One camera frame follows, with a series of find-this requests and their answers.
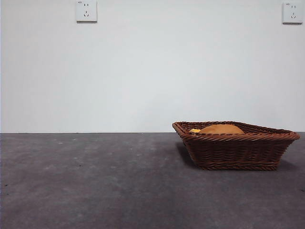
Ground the white wall socket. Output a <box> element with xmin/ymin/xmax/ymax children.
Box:
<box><xmin>282</xmin><ymin>2</ymin><xmax>300</xmax><ymax>24</ymax></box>
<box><xmin>76</xmin><ymin>0</ymin><xmax>98</xmax><ymax>23</ymax></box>

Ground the brown wicker basket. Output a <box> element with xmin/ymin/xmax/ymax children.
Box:
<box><xmin>172</xmin><ymin>121</ymin><xmax>301</xmax><ymax>171</ymax></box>

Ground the brown potato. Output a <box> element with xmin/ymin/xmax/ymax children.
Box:
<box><xmin>198</xmin><ymin>124</ymin><xmax>245</xmax><ymax>135</ymax></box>

